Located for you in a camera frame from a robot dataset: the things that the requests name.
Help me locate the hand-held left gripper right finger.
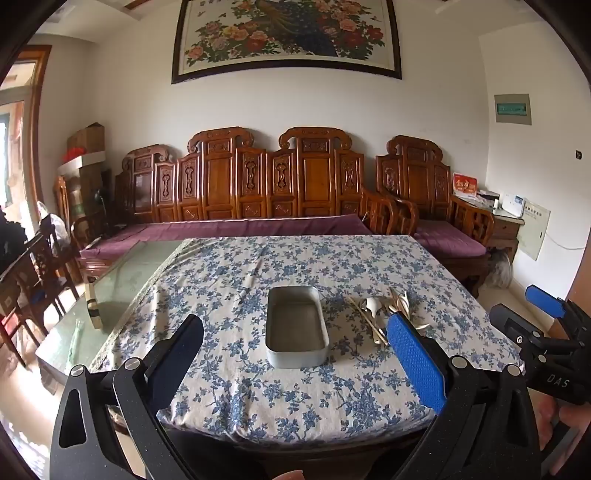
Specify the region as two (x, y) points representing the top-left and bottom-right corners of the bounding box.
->
(387, 313), (541, 480)

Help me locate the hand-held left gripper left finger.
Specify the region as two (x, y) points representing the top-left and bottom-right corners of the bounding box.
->
(50, 315), (205, 480)

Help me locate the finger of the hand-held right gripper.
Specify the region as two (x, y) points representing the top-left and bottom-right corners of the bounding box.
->
(489, 304), (546, 370)
(525, 285), (591, 344)

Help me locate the white plastic spoon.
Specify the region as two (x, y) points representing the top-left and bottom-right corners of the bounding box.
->
(387, 287), (419, 319)

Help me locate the white ceramic spoon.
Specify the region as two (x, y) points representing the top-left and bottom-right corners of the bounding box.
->
(361, 298), (384, 324)

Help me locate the rectangular metal tin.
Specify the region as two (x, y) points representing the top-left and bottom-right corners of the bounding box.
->
(265, 285), (329, 370)

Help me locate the person's right hand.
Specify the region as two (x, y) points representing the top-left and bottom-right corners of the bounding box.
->
(538, 394), (591, 455)

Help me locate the grey feather duster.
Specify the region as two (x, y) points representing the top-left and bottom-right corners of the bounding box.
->
(489, 251), (513, 287)

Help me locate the blue floral tablecloth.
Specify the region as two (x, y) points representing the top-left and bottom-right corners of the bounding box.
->
(88, 234), (527, 448)

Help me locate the wooden side table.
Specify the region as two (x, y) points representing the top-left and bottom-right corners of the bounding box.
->
(452, 194), (526, 264)

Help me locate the white box device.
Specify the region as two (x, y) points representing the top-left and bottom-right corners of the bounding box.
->
(501, 194), (527, 217)

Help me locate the square purple seat cushion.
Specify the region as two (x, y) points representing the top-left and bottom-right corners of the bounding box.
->
(413, 219), (488, 259)

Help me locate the long purple seat cushion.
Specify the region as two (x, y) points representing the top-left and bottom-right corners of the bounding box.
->
(81, 213), (372, 261)

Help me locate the red card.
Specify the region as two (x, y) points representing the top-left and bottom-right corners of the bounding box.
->
(452, 173), (478, 200)

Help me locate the dark wooden chair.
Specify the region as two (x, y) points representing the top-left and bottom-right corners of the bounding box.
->
(0, 222), (81, 370)

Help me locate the carved wooden armchair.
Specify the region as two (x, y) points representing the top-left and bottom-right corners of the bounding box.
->
(375, 135), (496, 298)

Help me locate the clear plastic bag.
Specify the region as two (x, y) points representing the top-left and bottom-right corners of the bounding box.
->
(37, 200), (70, 241)

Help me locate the carved wooden sofa bench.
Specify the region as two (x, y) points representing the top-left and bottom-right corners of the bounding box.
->
(76, 127), (419, 287)

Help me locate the brown cardboard box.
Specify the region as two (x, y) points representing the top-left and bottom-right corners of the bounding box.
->
(67, 122), (106, 158)

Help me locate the framed floral painting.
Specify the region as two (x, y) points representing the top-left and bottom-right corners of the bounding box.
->
(172, 0), (402, 85)

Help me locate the white cable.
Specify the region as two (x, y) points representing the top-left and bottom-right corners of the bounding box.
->
(545, 231), (585, 252)

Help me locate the white wall panel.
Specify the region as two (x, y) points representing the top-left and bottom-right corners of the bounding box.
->
(516, 198), (551, 261)

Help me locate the grey wall box green label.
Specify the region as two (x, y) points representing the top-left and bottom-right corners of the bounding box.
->
(494, 93), (532, 125)

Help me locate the wooden door frame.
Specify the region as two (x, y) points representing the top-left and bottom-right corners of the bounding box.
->
(0, 44), (52, 232)

